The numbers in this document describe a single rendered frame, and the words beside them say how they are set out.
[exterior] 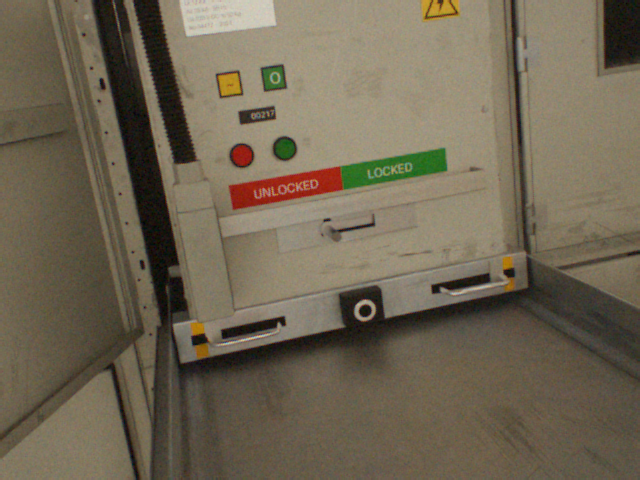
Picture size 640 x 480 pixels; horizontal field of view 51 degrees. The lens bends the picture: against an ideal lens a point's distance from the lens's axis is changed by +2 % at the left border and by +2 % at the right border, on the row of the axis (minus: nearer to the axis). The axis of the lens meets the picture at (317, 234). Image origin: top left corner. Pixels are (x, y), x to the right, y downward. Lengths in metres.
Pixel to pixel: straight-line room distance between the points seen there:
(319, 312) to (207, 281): 0.21
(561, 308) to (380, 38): 0.46
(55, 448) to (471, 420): 0.75
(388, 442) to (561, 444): 0.17
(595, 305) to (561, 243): 0.41
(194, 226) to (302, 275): 0.22
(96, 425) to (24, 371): 0.28
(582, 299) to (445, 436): 0.32
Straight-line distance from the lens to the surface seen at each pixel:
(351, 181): 0.95
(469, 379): 0.86
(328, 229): 0.93
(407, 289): 1.00
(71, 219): 1.08
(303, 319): 0.97
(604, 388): 0.85
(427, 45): 0.97
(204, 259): 0.82
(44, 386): 1.03
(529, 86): 1.27
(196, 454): 0.79
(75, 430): 1.25
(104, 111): 1.12
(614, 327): 0.93
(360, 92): 0.94
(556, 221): 1.33
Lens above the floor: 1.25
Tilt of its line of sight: 15 degrees down
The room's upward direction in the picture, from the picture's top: 8 degrees counter-clockwise
